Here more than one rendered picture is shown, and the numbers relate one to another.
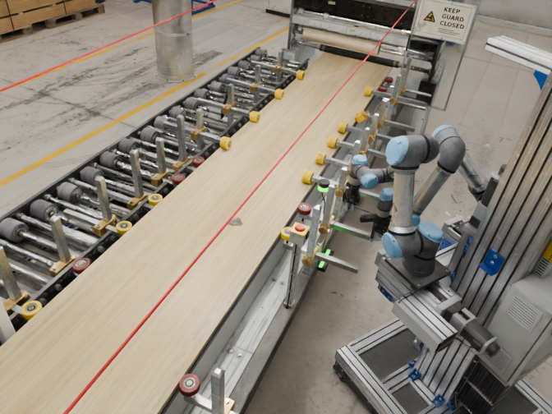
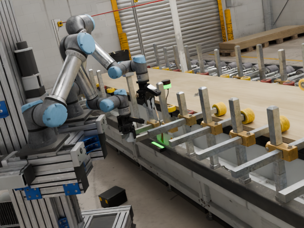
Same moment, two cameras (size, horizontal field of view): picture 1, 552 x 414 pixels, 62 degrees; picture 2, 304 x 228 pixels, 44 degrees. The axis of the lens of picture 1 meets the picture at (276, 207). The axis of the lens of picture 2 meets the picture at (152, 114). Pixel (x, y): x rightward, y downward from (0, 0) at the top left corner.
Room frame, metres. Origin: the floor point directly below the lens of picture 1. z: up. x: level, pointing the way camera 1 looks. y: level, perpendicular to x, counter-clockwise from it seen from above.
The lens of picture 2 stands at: (3.68, -2.00, 1.62)
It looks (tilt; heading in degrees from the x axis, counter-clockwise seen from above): 16 degrees down; 136
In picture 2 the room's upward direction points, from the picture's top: 12 degrees counter-clockwise
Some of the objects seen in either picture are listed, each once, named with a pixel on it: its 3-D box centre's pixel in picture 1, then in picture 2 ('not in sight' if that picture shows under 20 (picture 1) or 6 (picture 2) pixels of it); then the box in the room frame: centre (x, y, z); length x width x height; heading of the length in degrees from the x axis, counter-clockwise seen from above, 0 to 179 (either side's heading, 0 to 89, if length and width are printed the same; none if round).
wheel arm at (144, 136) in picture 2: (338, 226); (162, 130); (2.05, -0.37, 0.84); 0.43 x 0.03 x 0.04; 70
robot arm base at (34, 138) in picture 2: not in sight; (40, 134); (1.88, -1.10, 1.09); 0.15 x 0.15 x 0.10
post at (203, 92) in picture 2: (351, 172); (209, 129); (2.51, -0.47, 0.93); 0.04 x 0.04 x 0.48; 70
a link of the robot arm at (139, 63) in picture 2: (358, 167); (140, 64); (2.01, -0.40, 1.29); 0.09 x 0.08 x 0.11; 20
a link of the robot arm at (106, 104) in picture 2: not in sight; (107, 103); (1.96, -0.68, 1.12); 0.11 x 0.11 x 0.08; 4
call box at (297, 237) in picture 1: (299, 234); (127, 71); (1.56, -0.12, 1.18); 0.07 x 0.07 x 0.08; 70
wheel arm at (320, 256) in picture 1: (319, 256); (148, 127); (1.82, -0.27, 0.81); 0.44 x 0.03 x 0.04; 70
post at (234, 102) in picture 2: (361, 158); (239, 144); (2.74, -0.55, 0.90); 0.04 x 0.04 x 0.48; 70
